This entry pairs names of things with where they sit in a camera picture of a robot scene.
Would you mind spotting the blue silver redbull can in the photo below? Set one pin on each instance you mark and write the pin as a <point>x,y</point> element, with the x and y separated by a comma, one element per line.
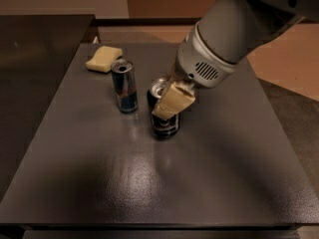
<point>123,74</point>

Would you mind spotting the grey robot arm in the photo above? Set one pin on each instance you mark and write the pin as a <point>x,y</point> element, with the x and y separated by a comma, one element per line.
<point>225,35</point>

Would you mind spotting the yellow sponge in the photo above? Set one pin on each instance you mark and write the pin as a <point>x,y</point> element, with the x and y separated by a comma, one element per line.
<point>103,58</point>

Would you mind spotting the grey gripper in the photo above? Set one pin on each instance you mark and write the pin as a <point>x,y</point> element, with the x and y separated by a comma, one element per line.
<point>198,60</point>

